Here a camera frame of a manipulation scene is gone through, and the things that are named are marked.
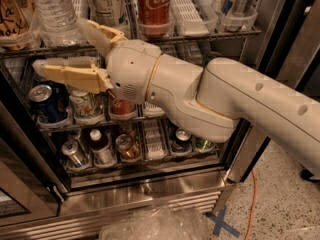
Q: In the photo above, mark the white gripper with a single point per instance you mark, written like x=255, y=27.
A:
x=132, y=69

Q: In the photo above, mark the clear plastic water bottle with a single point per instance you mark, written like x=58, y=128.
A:
x=58, y=23

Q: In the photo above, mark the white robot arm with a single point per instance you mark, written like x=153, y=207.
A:
x=206, y=101

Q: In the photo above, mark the gold can bottom shelf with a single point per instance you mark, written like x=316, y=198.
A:
x=127, y=147

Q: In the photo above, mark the silver can bottom shelf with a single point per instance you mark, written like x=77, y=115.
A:
x=74, y=153

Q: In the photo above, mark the dark bottle white cap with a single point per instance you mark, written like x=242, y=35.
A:
x=101, y=148

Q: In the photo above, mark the LaCroix can top shelf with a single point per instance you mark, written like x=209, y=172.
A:
x=14, y=29

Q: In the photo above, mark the stainless steel fridge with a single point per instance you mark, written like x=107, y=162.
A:
x=100, y=197

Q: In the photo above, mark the green can bottom shelf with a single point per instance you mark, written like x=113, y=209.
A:
x=203, y=145

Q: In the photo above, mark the fridge door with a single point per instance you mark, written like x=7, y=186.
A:
x=30, y=173

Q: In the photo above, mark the white diet soda can front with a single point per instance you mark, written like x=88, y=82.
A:
x=85, y=104

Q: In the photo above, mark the red Coke can front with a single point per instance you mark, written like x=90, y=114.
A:
x=120, y=106

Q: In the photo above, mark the blue can front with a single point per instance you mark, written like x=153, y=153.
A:
x=46, y=103

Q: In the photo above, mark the blue Pepsi can bottom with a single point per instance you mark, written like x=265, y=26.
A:
x=181, y=141

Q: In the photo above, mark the silver blue slim can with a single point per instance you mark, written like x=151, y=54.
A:
x=234, y=15

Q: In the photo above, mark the clear plastic bag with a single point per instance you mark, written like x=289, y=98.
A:
x=159, y=224

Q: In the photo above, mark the blue tape cross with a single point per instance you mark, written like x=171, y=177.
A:
x=220, y=223

